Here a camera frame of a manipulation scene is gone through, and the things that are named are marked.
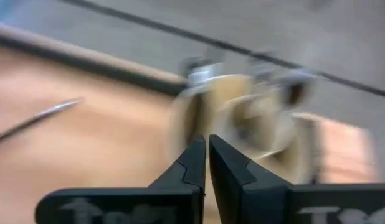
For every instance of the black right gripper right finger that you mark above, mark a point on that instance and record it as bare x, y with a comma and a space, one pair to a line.
248, 193

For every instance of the thin makeup brush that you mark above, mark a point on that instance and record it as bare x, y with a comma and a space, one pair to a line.
202, 71
40, 117

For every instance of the cream round brush holder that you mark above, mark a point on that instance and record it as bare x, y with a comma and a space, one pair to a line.
236, 93

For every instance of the black spoolie brush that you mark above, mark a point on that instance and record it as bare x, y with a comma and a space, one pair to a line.
293, 91

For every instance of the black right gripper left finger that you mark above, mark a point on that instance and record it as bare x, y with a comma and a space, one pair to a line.
180, 199

